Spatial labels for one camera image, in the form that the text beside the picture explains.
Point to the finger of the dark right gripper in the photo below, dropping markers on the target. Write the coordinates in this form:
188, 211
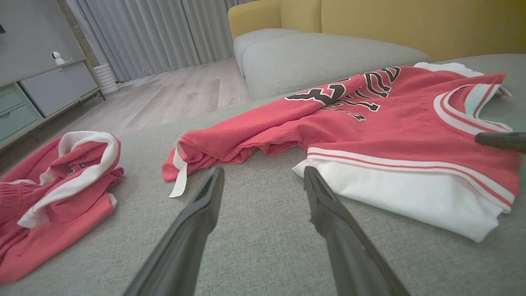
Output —
505, 141

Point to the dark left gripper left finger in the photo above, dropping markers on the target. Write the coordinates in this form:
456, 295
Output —
181, 246

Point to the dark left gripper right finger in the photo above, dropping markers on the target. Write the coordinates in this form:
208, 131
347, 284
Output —
349, 255

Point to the red printed basketball jersey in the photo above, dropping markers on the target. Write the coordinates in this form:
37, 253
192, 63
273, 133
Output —
370, 131

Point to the red and white shorts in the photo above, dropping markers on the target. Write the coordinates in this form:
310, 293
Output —
61, 230

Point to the wide yellow sofa back cushion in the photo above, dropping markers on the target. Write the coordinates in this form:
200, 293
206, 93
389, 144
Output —
411, 24

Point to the white ribbed cylinder appliance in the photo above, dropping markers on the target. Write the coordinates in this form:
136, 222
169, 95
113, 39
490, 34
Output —
106, 78

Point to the grey green tv cabinet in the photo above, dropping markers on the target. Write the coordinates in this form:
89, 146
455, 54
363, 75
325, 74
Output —
61, 86

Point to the grey pleated curtain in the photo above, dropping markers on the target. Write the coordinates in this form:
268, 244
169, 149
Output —
156, 33

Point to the small grey sofa seat cushion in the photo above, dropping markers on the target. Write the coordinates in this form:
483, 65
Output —
257, 39

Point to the yellow sofa armrest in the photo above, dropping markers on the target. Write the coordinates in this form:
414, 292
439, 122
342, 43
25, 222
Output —
254, 18

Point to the narrow yellow sofa back cushion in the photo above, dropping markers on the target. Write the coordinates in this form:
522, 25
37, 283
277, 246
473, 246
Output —
300, 14

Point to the white security camera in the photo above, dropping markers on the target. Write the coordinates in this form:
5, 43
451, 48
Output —
56, 56

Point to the wooden frame post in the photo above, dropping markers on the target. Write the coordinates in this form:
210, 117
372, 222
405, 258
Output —
78, 37

